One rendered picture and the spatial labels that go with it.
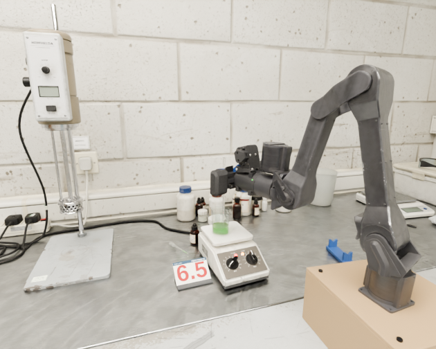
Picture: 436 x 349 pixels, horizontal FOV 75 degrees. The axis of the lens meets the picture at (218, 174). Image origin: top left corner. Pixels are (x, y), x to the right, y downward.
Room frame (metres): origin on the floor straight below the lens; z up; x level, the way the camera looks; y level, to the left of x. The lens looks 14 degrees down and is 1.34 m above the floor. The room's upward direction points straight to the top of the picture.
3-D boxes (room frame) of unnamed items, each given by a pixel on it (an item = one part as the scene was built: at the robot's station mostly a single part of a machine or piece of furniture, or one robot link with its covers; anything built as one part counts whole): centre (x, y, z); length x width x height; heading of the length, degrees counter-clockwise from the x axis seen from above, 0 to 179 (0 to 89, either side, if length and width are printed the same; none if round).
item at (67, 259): (0.77, 0.42, 0.91); 0.30 x 0.20 x 0.01; 18
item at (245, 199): (1.11, -0.11, 0.96); 0.06 x 0.06 x 0.11
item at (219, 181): (0.69, -0.08, 1.16); 0.19 x 0.08 x 0.06; 133
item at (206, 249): (0.73, -0.03, 0.94); 0.22 x 0.13 x 0.08; 22
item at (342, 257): (0.77, -0.36, 0.92); 0.10 x 0.03 x 0.04; 7
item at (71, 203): (0.78, 0.43, 1.17); 0.07 x 0.07 x 0.25
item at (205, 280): (0.65, 0.07, 0.92); 0.09 x 0.06 x 0.04; 110
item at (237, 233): (0.75, -0.02, 0.98); 0.12 x 0.12 x 0.01; 22
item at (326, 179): (1.26, -0.46, 0.97); 0.18 x 0.13 x 0.15; 19
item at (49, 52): (0.76, 0.42, 1.40); 0.15 x 0.11 x 0.24; 18
